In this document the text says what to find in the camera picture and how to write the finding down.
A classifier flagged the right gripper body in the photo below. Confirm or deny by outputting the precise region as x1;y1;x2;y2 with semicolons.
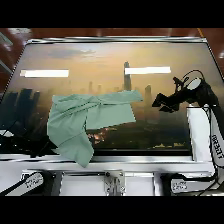
164;86;197;108

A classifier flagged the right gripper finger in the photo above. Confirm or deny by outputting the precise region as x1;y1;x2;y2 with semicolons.
158;103;180;114
151;92;169;108

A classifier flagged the pale green shirt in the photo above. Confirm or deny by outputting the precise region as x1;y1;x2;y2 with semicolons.
46;89;144;169

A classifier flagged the black cable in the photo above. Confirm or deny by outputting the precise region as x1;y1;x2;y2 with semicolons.
181;69;205;85

